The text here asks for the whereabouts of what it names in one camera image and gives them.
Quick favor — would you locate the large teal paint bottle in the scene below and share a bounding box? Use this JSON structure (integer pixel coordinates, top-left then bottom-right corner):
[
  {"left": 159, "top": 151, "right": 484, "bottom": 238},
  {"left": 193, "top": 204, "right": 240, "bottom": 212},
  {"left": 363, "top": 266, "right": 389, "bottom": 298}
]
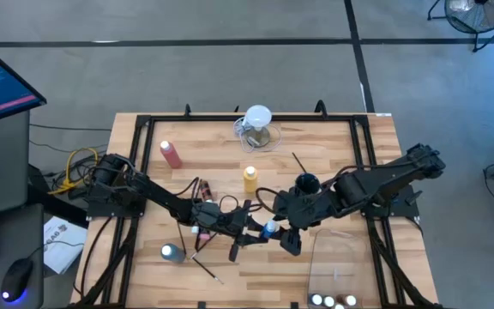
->
[{"left": 160, "top": 243, "right": 187, "bottom": 264}]

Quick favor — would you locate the black paintbrush silver ferrule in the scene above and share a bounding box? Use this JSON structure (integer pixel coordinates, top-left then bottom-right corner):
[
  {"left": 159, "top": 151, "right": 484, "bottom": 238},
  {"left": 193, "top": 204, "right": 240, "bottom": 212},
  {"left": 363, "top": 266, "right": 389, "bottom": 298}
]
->
[{"left": 192, "top": 256, "right": 225, "bottom": 286}]

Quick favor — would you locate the white paper booklet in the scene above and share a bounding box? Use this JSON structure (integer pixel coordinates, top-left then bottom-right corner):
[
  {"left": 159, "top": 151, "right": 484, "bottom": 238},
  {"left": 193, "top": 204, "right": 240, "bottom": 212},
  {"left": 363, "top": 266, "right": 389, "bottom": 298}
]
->
[{"left": 43, "top": 215, "right": 88, "bottom": 276}]

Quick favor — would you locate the clear plastic bin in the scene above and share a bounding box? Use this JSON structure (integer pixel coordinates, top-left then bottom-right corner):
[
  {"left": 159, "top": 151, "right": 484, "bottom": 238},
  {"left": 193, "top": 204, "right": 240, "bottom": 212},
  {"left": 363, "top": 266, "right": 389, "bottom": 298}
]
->
[{"left": 308, "top": 226, "right": 366, "bottom": 309}]

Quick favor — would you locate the white bulb table lamp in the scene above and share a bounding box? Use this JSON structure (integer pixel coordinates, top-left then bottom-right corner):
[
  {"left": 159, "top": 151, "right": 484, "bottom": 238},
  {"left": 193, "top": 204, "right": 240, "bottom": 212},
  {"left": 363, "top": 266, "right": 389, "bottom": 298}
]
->
[{"left": 241, "top": 104, "right": 273, "bottom": 148}]

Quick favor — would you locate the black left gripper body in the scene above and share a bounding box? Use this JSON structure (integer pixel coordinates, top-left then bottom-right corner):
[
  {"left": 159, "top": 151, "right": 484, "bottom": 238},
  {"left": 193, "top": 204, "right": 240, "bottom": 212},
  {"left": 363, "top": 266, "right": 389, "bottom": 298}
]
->
[{"left": 190, "top": 199, "right": 253, "bottom": 263}]

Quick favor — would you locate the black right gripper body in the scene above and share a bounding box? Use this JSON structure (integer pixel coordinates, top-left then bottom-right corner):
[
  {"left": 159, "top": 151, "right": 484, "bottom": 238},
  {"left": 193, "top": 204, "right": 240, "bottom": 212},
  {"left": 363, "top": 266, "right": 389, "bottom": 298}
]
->
[{"left": 272, "top": 186, "right": 320, "bottom": 258}]

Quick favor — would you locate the grey desk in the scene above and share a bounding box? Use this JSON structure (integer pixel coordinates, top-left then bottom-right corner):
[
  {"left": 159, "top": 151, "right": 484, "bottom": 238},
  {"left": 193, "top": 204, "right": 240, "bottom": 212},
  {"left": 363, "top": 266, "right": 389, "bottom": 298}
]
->
[{"left": 0, "top": 110, "right": 45, "bottom": 309}]

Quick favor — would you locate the yellow cable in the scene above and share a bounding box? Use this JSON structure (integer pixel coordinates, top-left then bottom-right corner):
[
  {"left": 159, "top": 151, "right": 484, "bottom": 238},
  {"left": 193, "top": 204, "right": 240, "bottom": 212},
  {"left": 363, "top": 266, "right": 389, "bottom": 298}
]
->
[{"left": 48, "top": 148, "right": 100, "bottom": 197}]

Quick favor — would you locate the blue-grey plastic cup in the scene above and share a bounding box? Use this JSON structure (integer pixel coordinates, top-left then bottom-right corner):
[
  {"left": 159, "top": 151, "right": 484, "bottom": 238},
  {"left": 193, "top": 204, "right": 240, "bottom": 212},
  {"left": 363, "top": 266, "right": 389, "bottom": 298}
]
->
[{"left": 293, "top": 172, "right": 322, "bottom": 197}]

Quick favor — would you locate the black mouse cable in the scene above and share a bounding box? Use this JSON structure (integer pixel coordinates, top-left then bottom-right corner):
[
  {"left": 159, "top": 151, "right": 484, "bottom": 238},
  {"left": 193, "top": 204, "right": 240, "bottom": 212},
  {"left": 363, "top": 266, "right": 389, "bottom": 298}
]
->
[{"left": 26, "top": 239, "right": 86, "bottom": 264}]

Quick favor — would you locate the large yellow paint bottle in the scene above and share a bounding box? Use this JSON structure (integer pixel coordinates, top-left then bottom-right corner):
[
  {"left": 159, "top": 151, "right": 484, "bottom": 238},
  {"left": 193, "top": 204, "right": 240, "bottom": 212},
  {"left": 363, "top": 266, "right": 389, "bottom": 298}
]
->
[{"left": 243, "top": 166, "right": 259, "bottom": 194}]

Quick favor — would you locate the black computer mouse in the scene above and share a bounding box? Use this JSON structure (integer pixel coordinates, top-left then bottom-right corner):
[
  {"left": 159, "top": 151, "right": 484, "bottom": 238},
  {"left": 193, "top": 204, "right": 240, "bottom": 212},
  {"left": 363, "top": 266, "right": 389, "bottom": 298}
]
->
[{"left": 0, "top": 257, "right": 33, "bottom": 304}]

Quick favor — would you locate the thin black paintbrush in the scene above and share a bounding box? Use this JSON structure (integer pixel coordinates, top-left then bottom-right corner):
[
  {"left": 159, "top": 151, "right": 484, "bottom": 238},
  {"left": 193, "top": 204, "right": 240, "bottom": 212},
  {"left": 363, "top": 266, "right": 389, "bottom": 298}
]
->
[
  {"left": 291, "top": 151, "right": 309, "bottom": 174},
  {"left": 190, "top": 233, "right": 219, "bottom": 261},
  {"left": 177, "top": 222, "right": 187, "bottom": 256}
]

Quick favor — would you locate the black floor fan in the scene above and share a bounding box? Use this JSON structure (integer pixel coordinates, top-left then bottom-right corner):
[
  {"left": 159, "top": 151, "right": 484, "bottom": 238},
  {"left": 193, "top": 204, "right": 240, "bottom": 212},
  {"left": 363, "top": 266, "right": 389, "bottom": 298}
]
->
[{"left": 426, "top": 0, "right": 494, "bottom": 53}]

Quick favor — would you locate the large pink paint bottle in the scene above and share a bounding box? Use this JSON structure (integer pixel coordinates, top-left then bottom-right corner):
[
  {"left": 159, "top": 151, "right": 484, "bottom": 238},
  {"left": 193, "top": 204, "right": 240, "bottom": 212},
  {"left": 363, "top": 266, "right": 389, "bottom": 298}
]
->
[{"left": 159, "top": 140, "right": 184, "bottom": 170}]

